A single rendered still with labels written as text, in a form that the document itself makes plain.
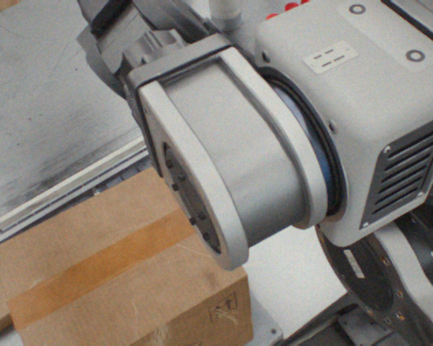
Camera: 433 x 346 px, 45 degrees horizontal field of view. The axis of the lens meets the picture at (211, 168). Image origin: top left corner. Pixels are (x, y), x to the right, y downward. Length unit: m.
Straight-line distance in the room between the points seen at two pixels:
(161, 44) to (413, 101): 0.21
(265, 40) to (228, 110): 0.06
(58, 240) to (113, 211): 0.09
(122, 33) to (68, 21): 1.17
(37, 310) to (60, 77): 0.85
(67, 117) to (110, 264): 0.68
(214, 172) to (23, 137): 1.07
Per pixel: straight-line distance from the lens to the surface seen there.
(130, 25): 0.49
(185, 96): 0.38
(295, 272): 1.04
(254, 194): 0.34
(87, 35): 0.56
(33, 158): 1.31
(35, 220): 1.03
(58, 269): 0.77
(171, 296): 0.71
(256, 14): 1.47
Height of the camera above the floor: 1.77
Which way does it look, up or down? 53 degrees down
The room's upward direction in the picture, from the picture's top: 9 degrees counter-clockwise
